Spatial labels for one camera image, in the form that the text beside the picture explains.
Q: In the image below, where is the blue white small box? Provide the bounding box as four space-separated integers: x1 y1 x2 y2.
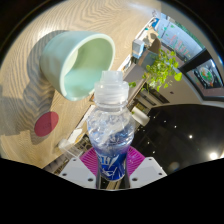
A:
131 38 146 60

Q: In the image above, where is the dark framed wall poster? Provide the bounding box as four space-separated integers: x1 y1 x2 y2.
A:
185 58 224 98

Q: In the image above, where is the grey curved sofa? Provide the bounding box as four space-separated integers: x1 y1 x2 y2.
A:
123 49 161 128

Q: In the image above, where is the group of ceiling spotlights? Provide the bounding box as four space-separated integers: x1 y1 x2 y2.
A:
166 132 222 162

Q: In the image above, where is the clear blue-labelled drink bottle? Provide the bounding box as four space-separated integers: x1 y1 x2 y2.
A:
86 69 136 183

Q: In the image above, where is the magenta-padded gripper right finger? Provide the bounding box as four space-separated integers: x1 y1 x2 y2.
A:
125 146 168 190

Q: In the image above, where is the flat round red coaster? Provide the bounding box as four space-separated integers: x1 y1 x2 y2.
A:
33 110 60 138

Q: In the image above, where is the pale green ceramic mug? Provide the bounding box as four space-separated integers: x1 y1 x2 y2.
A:
39 30 117 102

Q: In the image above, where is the green potted plant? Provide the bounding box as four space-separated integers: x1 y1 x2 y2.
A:
128 48 184 93

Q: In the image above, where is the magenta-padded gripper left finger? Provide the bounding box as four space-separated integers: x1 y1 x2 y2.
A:
58 147 100 190

